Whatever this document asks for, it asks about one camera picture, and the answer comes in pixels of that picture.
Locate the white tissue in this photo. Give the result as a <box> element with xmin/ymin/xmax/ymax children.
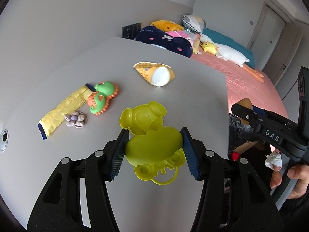
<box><xmin>265</xmin><ymin>151</ymin><xmax>282</xmax><ymax>172</ymax></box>

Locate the yellow blue snack wrapper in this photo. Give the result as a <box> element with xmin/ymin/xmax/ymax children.
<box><xmin>38</xmin><ymin>83</ymin><xmax>95</xmax><ymax>140</ymax></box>

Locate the lime green sand mould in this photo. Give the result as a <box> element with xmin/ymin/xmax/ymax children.
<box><xmin>119</xmin><ymin>101</ymin><xmax>185</xmax><ymax>185</ymax></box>

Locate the plaid fabric flower scrunchie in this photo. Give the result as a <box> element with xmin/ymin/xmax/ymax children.
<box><xmin>64</xmin><ymin>111</ymin><xmax>87</xmax><ymax>129</ymax></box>

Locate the person's right hand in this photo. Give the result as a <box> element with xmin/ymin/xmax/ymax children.
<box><xmin>270</xmin><ymin>159</ymin><xmax>308</xmax><ymax>206</ymax></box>

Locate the pink bed sheet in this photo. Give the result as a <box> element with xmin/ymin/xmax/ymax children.
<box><xmin>191</xmin><ymin>52</ymin><xmax>288</xmax><ymax>117</ymax></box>

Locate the red toy piece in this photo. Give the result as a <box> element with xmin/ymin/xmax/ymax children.
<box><xmin>230</xmin><ymin>151</ymin><xmax>240</xmax><ymax>161</ymax></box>

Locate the white goose plush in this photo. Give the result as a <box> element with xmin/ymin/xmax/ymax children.
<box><xmin>199</xmin><ymin>34</ymin><xmax>264</xmax><ymax>83</ymax></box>

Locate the yellow duck plush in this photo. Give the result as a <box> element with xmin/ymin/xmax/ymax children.
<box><xmin>201</xmin><ymin>41</ymin><xmax>218</xmax><ymax>55</ymax></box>

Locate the grey room door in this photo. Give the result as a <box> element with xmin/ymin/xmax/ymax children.
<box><xmin>247</xmin><ymin>3</ymin><xmax>286</xmax><ymax>70</ymax></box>

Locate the pink folded cloth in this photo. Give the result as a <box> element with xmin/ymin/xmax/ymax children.
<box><xmin>166</xmin><ymin>30</ymin><xmax>192</xmax><ymax>41</ymax></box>

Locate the checked white pillow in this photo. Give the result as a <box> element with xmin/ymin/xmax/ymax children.
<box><xmin>182</xmin><ymin>15</ymin><xmax>206</xmax><ymax>35</ymax></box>

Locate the green orange seahorse toy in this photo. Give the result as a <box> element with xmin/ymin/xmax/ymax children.
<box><xmin>87</xmin><ymin>81</ymin><xmax>119</xmax><ymax>115</ymax></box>

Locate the yellow orange plush pillow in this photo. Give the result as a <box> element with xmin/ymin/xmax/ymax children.
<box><xmin>150</xmin><ymin>20</ymin><xmax>184</xmax><ymax>32</ymax></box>

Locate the silver desk cable grommet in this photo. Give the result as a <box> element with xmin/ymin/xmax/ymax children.
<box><xmin>0</xmin><ymin>129</ymin><xmax>9</xmax><ymax>152</ymax></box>

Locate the black wall socket panel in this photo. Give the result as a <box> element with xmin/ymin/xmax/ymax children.
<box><xmin>121</xmin><ymin>23</ymin><xmax>141</xmax><ymax>40</ymax></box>

